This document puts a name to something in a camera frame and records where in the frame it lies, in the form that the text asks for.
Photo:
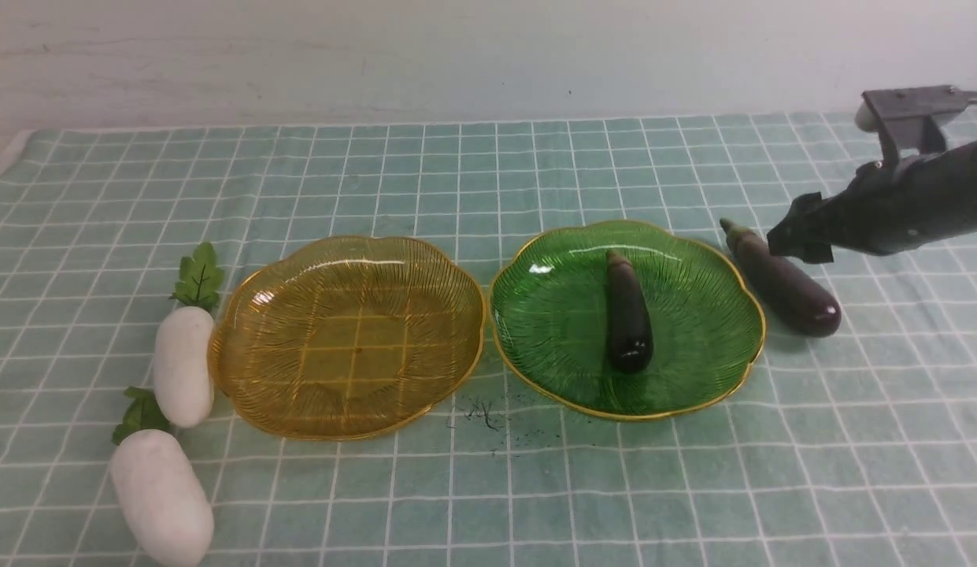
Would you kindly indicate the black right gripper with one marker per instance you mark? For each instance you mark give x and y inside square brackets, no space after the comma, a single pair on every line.
[884,211]

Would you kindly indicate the purple eggplant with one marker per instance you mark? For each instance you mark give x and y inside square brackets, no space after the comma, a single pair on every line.
[629,334]
[795,298]

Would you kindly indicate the white radish with leaves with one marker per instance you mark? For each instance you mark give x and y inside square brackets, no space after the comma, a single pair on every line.
[183,388]
[159,494]

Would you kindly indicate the green transparent plastic plate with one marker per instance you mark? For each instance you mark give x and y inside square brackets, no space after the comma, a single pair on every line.
[548,311]

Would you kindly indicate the yellow transparent plastic plate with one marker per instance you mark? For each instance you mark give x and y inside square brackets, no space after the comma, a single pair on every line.
[349,337]

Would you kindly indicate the green checkered tablecloth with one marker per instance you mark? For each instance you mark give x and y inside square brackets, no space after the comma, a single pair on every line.
[857,450]

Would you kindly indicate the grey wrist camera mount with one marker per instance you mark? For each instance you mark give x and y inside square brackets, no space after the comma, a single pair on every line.
[909,120]

